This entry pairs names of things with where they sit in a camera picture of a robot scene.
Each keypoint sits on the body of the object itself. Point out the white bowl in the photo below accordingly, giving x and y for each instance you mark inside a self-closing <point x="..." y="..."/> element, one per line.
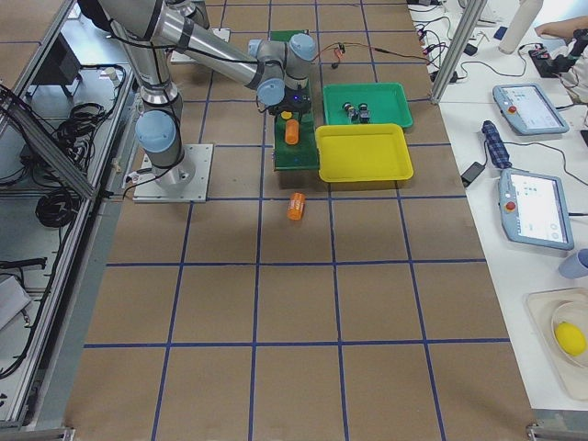
<point x="574" y="312"/>

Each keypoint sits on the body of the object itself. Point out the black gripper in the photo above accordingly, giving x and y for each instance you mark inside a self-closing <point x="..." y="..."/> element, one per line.
<point x="291" y="105"/>

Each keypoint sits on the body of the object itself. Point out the blue plaid folded umbrella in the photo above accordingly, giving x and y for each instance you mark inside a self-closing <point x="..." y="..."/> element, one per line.
<point x="498" y="153"/>

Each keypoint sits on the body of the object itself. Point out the beige tray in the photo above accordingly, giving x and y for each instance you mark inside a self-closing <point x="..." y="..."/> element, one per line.
<point x="541" y="307"/>

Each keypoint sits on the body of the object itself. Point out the black power adapter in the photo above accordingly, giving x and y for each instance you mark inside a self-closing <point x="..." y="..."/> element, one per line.
<point x="471" y="173"/>

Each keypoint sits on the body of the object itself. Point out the green conveyor belt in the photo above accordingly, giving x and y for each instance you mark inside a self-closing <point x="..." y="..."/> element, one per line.
<point x="304" y="154"/>

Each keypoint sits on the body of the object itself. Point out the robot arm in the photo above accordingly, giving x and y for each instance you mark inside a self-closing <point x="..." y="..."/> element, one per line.
<point x="197" y="12"/>
<point x="278" y="71"/>

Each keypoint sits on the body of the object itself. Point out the lower teach pendant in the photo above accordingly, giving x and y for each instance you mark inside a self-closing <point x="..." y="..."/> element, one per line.
<point x="533" y="209"/>

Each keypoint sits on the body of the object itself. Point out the upper teach pendant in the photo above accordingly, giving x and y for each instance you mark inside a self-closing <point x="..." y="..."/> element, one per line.
<point x="528" y="110"/>

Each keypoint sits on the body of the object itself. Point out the person hand at desk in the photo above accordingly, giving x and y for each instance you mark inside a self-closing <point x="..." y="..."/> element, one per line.
<point x="562" y="29"/>

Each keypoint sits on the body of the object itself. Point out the plain orange cylinder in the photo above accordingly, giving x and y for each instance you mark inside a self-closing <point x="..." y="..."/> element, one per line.
<point x="292" y="132"/>

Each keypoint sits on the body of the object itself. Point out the blue cup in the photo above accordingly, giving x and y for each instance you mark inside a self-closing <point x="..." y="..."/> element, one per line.
<point x="575" y="265"/>

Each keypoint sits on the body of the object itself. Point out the aluminium frame post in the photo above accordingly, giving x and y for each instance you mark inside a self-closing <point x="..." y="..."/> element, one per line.
<point x="461" y="36"/>

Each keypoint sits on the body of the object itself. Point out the yellow lemon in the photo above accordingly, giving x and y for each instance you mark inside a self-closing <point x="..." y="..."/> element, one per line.
<point x="570" y="338"/>

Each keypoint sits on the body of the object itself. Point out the teach pendant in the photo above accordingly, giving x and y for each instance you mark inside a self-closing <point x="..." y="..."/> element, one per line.
<point x="533" y="209"/>
<point x="528" y="110"/>

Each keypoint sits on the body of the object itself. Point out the green plastic tray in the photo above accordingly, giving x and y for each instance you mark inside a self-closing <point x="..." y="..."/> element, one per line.
<point x="382" y="102"/>

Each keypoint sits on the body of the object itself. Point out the yellow plastic tray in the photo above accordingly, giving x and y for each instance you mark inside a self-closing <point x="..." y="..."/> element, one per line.
<point x="363" y="153"/>

